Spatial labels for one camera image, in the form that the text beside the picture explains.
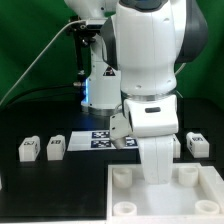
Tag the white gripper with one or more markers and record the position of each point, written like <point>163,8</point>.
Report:
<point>156,154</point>

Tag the white square tabletop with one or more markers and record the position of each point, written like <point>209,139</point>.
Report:
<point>130,200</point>

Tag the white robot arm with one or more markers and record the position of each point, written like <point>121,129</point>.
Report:
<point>134,47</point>

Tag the white sheet with markers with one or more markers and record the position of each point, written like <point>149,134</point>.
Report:
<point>90,140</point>

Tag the white obstacle block right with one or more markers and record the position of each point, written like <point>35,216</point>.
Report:
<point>212,184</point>

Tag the white block at left edge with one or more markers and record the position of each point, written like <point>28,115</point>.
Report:
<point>0,184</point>

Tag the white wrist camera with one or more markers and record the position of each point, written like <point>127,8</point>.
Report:
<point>119,129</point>

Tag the black camera stand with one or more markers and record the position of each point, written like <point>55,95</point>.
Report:
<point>83,38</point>

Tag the grey camera on stand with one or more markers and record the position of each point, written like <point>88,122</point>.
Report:
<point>100,24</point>

